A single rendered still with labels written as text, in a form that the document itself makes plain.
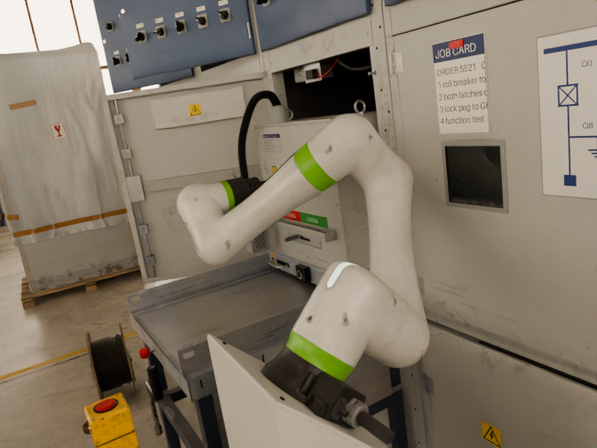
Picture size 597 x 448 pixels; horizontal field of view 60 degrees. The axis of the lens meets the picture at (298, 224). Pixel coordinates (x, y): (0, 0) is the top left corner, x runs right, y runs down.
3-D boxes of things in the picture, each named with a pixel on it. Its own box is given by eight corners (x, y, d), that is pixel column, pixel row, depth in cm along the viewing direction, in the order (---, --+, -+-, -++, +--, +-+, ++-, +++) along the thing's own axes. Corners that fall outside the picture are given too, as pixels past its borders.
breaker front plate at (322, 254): (347, 284, 153) (326, 122, 142) (272, 255, 194) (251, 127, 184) (351, 283, 153) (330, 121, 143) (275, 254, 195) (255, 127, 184)
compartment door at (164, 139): (147, 278, 214) (106, 96, 197) (297, 253, 216) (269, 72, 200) (143, 284, 207) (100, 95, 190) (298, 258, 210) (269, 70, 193)
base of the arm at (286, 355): (398, 462, 82) (417, 428, 83) (350, 445, 72) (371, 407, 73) (295, 383, 101) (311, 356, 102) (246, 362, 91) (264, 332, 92)
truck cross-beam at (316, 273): (354, 300, 151) (352, 282, 150) (270, 265, 198) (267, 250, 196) (368, 295, 154) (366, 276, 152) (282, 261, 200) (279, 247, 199)
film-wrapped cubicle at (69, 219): (154, 273, 522) (101, 37, 471) (23, 309, 471) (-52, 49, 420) (137, 256, 601) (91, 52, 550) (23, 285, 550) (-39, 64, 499)
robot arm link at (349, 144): (394, 156, 115) (378, 127, 124) (362, 121, 108) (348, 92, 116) (331, 203, 121) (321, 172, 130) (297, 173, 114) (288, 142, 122)
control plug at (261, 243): (253, 254, 184) (244, 206, 180) (247, 252, 188) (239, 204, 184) (272, 248, 187) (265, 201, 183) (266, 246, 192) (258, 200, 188)
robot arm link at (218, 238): (309, 158, 129) (286, 146, 119) (331, 196, 124) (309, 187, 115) (207, 239, 141) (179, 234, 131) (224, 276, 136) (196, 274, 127)
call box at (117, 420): (99, 466, 104) (88, 422, 102) (93, 447, 111) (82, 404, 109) (139, 449, 108) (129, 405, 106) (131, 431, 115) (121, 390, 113)
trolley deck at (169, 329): (191, 402, 125) (187, 380, 123) (132, 326, 178) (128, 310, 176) (403, 313, 156) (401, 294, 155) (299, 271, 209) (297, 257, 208)
